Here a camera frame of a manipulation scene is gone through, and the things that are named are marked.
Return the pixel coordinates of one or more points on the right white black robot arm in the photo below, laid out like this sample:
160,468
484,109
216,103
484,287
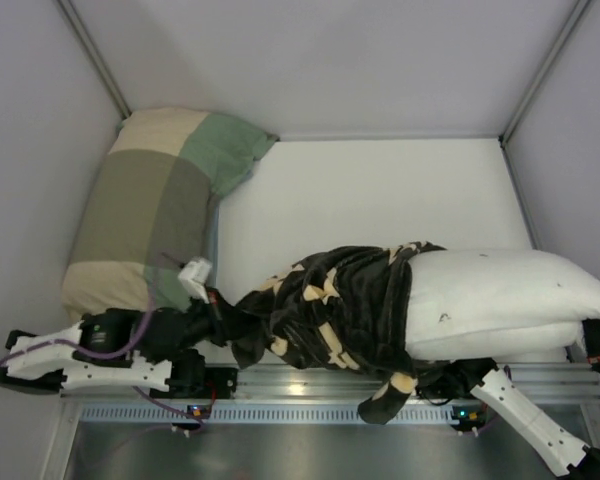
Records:
566,456

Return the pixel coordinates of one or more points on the left aluminium corner post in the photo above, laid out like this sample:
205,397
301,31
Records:
78,27

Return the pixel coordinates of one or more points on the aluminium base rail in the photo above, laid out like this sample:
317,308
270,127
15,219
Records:
543,383

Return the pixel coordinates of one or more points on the right aluminium corner post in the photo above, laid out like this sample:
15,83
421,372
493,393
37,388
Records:
548,62

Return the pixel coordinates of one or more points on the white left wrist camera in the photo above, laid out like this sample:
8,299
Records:
193,277

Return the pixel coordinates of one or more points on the black floral plush pillowcase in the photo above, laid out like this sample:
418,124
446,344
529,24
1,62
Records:
343,309

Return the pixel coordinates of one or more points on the white pillow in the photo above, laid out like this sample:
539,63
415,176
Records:
469,304

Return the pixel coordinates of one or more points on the perforated grey cable duct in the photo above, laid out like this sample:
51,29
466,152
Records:
247,413

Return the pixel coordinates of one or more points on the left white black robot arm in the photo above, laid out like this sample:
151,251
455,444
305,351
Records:
100,350

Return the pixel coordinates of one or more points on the aluminium corner post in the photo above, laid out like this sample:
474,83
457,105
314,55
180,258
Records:
548,62
78,27

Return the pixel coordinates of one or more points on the green beige patchwork pillow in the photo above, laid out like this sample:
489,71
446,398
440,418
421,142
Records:
153,204

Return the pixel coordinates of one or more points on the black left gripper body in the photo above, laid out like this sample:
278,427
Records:
219,321

